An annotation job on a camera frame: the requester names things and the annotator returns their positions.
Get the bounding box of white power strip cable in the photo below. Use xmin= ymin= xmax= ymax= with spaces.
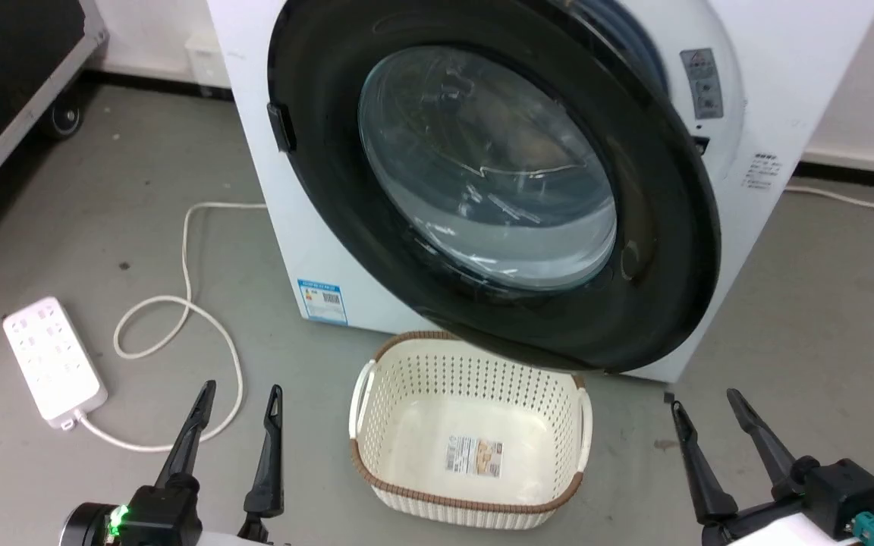
xmin=73 ymin=201 xmax=268 ymax=453

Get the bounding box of white power strip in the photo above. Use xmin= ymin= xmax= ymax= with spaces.
xmin=2 ymin=297 xmax=108 ymax=430

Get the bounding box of white wall socket box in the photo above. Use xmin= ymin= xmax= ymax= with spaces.
xmin=184 ymin=33 xmax=230 ymax=89

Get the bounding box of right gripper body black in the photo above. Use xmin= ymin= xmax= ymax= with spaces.
xmin=701 ymin=457 xmax=874 ymax=546

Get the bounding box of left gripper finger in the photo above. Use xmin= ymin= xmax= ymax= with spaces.
xmin=154 ymin=381 xmax=218 ymax=492
xmin=237 ymin=384 xmax=286 ymax=544

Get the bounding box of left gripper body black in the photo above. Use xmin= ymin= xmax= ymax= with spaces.
xmin=58 ymin=485 xmax=275 ymax=546

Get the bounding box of paper product label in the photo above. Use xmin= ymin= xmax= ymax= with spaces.
xmin=445 ymin=435 xmax=503 ymax=479

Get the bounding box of cream perforated plastic laundry basket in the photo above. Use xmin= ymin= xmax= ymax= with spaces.
xmin=348 ymin=331 xmax=594 ymax=529

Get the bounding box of thin white floor cable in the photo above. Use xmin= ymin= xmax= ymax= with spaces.
xmin=784 ymin=184 xmax=874 ymax=218

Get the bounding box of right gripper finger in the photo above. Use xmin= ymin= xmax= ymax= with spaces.
xmin=726 ymin=388 xmax=819 ymax=500
xmin=671 ymin=400 xmax=740 ymax=526

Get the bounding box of white front-load washing machine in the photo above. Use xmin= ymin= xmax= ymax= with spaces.
xmin=206 ymin=0 xmax=874 ymax=384

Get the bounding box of blue energy label sticker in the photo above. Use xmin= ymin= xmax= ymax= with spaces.
xmin=297 ymin=278 xmax=349 ymax=326

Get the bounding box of black round glass washer door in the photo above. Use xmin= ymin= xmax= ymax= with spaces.
xmin=266 ymin=0 xmax=722 ymax=374

